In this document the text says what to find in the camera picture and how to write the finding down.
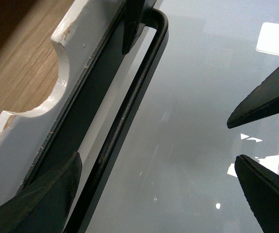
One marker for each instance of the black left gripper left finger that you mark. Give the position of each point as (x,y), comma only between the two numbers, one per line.
(44,206)

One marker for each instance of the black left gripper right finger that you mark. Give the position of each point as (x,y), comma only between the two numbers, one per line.
(261,190)

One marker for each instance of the white drawer with black handle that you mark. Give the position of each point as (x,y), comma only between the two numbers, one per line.
(108,51)

